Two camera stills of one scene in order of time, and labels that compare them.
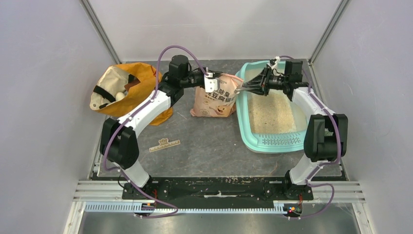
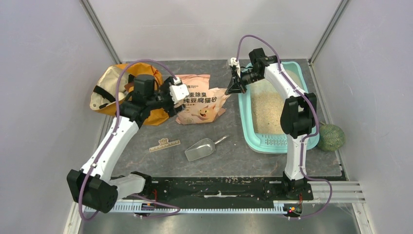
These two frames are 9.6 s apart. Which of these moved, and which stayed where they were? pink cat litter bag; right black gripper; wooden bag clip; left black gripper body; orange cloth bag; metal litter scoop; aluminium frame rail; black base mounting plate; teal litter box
Moved: metal litter scoop; left black gripper body; pink cat litter bag; right black gripper
Stayed: orange cloth bag; wooden bag clip; black base mounting plate; aluminium frame rail; teal litter box
